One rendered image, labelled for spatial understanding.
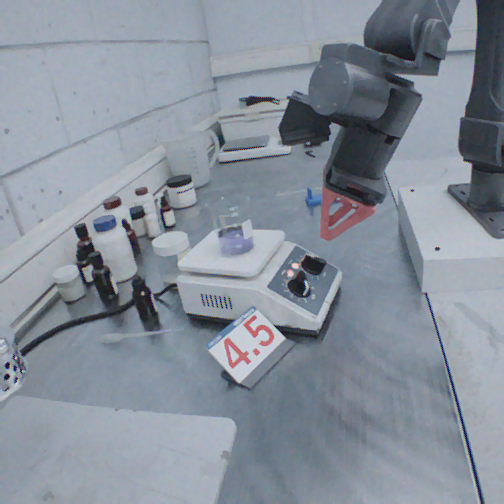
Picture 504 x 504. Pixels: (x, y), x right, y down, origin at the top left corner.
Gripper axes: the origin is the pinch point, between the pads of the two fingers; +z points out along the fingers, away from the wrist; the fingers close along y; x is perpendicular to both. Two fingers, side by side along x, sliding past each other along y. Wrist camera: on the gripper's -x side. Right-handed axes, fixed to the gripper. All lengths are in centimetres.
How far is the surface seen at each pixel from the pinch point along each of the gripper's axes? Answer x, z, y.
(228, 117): -31, 29, -110
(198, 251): -14.7, 11.0, 0.4
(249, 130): -22, 31, -109
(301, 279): -0.9, 5.5, 5.2
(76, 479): -16.3, 17.0, 33.0
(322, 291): 2.7, 7.2, 3.7
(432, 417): 13.6, 2.7, 22.3
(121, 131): -51, 23, -52
